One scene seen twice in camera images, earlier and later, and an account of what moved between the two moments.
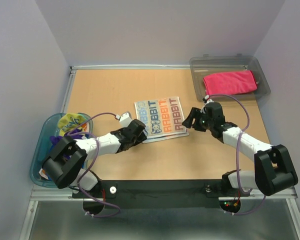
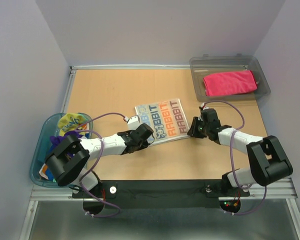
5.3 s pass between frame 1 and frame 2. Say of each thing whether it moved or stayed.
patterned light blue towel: stayed
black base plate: stayed
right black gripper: moved
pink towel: stayed
